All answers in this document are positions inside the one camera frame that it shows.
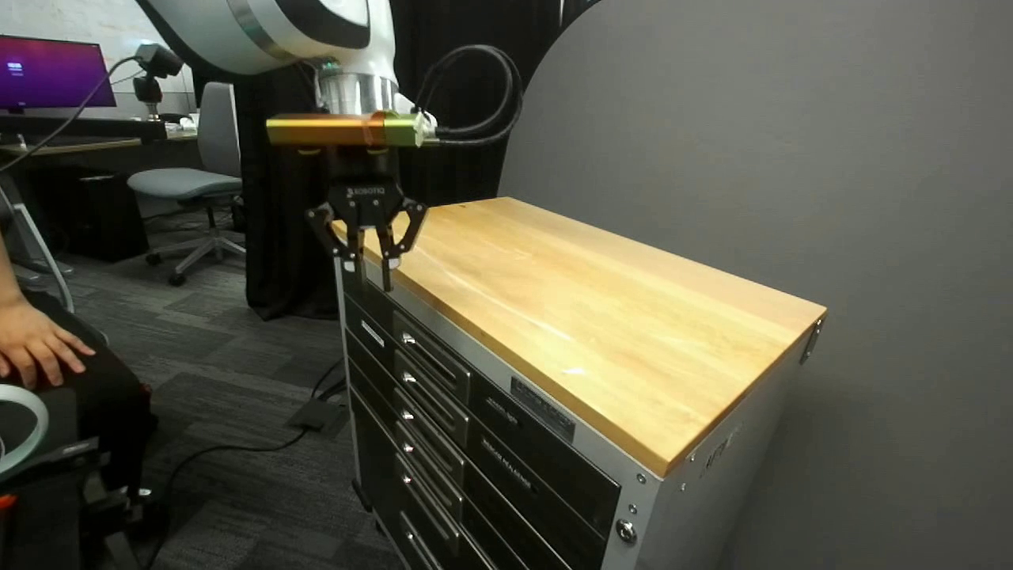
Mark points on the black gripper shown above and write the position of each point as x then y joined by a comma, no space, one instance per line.
364,186

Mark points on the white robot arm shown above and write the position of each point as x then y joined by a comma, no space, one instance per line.
255,33

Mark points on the person's bare hand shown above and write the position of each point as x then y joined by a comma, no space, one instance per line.
36,342

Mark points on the black curtain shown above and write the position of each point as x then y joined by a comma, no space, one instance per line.
464,160

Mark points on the grey office chair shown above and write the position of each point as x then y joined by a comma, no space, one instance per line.
191,186

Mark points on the grey tool cabinet wooden top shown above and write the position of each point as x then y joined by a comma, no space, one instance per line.
589,305

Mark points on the black computer tower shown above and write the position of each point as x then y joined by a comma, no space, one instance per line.
100,217

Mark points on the wooden office desk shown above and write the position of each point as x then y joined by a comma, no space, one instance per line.
75,143

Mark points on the person's black trouser leg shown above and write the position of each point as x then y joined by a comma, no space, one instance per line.
100,421

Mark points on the monitor with purple screen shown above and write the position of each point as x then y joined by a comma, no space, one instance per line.
50,74

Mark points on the clear plastic tube loop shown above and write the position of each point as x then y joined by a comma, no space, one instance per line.
41,421

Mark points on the grey rounded backdrop panel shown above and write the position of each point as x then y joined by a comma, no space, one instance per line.
843,160

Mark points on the gold green wrist camera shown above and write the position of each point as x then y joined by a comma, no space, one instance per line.
338,132

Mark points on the black camera on stand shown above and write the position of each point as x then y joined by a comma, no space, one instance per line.
157,65

